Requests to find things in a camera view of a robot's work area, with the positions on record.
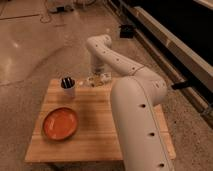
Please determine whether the black cable on floor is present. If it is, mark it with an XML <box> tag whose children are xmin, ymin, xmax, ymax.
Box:
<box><xmin>39</xmin><ymin>0</ymin><xmax>54</xmax><ymax>25</ymax></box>

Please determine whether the long metal rail beam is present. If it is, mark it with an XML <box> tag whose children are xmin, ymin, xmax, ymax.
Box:
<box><xmin>104</xmin><ymin>0</ymin><xmax>213</xmax><ymax>127</ymax></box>

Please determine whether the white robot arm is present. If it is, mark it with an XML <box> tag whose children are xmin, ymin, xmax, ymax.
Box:
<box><xmin>86</xmin><ymin>34</ymin><xmax>175</xmax><ymax>171</ymax></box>

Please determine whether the black box on floor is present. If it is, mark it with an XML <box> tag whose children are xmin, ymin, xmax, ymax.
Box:
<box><xmin>120</xmin><ymin>25</ymin><xmax>134</xmax><ymax>38</ymax></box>

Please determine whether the orange ceramic bowl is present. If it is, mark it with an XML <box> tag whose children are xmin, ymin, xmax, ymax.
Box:
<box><xmin>42</xmin><ymin>107</ymin><xmax>78</xmax><ymax>141</ymax></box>

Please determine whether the wooden table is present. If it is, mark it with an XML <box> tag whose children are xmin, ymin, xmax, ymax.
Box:
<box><xmin>24</xmin><ymin>78</ymin><xmax>177</xmax><ymax>164</ymax></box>

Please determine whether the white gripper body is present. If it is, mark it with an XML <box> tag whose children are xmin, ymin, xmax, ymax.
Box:
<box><xmin>87</xmin><ymin>72</ymin><xmax>111</xmax><ymax>86</ymax></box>

